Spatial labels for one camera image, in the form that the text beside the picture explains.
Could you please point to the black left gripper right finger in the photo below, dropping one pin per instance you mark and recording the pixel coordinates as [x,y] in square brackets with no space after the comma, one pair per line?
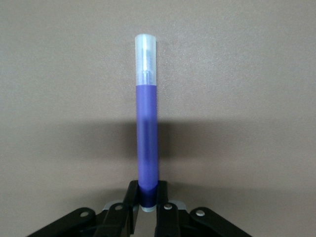
[170,219]

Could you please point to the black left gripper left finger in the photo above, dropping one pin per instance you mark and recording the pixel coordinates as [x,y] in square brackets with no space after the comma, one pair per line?
[116,219]

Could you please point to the purple highlighter pen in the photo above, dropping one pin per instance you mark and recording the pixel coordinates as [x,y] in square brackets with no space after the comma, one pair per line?
[146,135]

